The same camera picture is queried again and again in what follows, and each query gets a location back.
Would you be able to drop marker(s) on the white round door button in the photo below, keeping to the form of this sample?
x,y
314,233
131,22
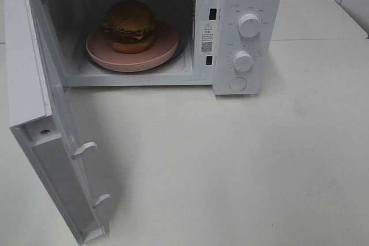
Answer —
x,y
238,84

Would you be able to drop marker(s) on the burger with lettuce and cheese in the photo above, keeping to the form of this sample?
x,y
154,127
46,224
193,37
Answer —
x,y
130,26

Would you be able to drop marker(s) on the pink round plate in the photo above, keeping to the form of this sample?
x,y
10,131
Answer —
x,y
161,30

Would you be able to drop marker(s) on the white microwave door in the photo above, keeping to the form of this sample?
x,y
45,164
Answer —
x,y
40,117

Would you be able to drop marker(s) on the glass microwave turntable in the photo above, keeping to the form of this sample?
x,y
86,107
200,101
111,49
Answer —
x,y
180,53

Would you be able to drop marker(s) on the white warning label sticker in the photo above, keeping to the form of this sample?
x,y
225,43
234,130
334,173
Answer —
x,y
206,37

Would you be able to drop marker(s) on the white lower timer knob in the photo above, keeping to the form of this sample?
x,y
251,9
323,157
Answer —
x,y
243,61

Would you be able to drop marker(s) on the white microwave oven body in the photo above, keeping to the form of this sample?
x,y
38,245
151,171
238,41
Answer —
x,y
74,20

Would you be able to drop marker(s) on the white upper power knob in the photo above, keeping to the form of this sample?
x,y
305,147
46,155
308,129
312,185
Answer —
x,y
249,24

